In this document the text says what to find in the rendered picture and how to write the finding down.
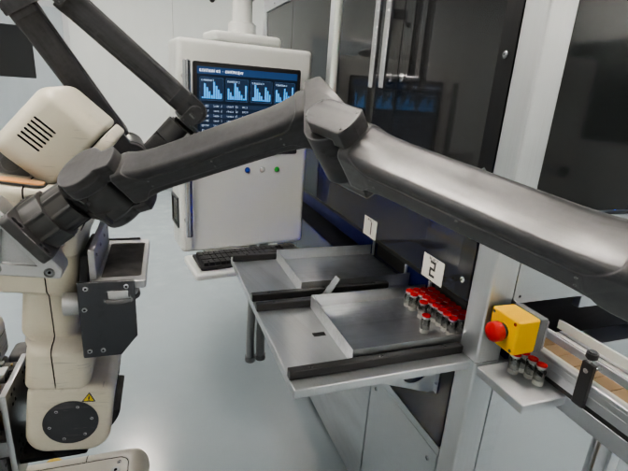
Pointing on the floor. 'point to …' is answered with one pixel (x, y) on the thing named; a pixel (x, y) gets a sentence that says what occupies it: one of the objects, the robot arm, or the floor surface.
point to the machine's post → (537, 129)
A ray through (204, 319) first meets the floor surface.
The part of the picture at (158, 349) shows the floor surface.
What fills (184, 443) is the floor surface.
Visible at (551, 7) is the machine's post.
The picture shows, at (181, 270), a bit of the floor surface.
